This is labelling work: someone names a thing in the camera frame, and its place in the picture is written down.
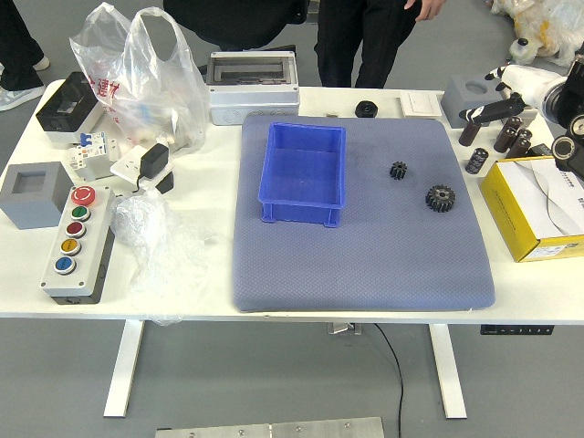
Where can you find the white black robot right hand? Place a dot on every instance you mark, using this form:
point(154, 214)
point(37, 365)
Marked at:
point(529, 86)

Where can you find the person's left hand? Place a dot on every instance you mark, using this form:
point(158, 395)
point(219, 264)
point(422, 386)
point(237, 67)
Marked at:
point(426, 9)

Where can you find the big black gear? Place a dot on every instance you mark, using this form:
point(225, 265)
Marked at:
point(440, 198)

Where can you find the small black gear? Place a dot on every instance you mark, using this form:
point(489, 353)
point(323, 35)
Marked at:
point(399, 170)

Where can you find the grey enclosure with clear lid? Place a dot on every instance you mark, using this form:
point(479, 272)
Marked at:
point(253, 98)

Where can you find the blue plastic box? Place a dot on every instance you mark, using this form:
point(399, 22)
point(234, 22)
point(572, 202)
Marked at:
point(303, 178)

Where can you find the clear plastic bag red print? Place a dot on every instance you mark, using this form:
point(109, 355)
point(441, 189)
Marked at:
point(137, 91)

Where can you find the small black box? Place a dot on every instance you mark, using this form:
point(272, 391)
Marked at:
point(543, 150)

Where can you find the black round plastic nut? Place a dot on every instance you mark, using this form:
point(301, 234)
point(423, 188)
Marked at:
point(366, 108)

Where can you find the yellow white cardboard box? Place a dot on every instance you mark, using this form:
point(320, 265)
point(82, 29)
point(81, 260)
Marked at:
point(506, 201)

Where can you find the white yellow plush toy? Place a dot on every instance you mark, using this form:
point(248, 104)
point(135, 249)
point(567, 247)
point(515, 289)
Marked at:
point(561, 27)

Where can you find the grey block round hole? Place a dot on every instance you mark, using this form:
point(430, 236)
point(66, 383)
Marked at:
point(456, 93)

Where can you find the black capacitor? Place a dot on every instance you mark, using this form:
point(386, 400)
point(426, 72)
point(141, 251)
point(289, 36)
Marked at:
point(476, 160)

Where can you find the person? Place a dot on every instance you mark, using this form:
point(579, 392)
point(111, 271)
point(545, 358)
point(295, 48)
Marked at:
point(13, 45)
point(337, 45)

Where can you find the grey-blue padded mat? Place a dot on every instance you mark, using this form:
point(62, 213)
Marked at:
point(365, 264)

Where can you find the black table control panel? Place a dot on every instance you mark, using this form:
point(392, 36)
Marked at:
point(518, 329)

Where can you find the white table leg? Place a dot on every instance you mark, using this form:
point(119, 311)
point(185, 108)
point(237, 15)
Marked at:
point(124, 365)
point(449, 374)

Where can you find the black power adapter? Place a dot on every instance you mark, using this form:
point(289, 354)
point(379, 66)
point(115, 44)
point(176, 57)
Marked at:
point(154, 159)

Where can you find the black plug block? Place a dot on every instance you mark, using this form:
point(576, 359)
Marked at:
point(165, 183)

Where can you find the white blue circuit breaker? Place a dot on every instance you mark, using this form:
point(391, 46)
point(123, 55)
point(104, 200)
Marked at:
point(93, 143)

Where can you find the crumpled clear plastic film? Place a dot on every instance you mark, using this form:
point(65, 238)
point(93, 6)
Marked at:
point(155, 255)

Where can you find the white orange terminal block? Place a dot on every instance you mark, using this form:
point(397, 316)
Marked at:
point(81, 162)

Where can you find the grey five-button control station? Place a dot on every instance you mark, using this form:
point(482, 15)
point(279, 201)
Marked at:
point(68, 269)

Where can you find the grey block square recess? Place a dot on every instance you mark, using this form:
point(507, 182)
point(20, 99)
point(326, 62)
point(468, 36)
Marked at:
point(27, 205)

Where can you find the white wall switch plate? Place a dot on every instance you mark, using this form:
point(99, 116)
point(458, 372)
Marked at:
point(420, 104)

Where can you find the metal bracket under table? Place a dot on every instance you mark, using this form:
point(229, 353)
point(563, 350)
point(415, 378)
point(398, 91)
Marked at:
point(344, 328)

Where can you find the white wall socket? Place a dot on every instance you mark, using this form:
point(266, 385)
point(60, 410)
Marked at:
point(125, 166)

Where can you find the black white enclosure box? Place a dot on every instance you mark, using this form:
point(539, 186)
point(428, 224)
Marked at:
point(64, 109)

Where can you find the metal base plate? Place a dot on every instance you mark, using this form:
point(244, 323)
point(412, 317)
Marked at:
point(274, 430)

